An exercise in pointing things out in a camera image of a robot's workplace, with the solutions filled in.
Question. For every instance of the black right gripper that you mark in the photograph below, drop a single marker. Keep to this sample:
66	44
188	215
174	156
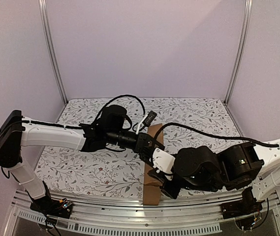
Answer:
169	186

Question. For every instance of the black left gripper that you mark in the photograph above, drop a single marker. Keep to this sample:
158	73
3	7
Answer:
142	144

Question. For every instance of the brown cardboard box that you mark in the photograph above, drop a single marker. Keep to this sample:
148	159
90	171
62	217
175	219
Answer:
151	186

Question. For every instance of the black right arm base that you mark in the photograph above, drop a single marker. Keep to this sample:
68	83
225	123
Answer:
247	205

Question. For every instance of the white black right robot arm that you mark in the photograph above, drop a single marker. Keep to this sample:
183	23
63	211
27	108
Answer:
203	170

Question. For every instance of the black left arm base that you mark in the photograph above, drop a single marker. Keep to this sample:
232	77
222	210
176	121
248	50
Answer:
48	206

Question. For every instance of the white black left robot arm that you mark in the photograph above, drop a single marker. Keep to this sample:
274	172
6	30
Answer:
108	128

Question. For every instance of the floral patterned table mat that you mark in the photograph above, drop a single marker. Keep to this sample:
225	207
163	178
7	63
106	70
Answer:
113	174

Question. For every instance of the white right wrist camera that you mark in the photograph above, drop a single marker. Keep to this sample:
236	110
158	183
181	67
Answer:
163	163

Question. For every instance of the front aluminium rail frame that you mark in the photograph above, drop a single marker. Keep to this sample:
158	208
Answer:
189	215

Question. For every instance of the right rear aluminium frame post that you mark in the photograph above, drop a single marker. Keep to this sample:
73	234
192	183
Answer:
240	51

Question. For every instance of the aluminium frame post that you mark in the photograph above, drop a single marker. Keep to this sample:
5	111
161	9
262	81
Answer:
51	50
240	51

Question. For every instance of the left rear aluminium frame post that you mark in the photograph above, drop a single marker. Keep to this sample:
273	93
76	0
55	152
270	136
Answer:
51	50

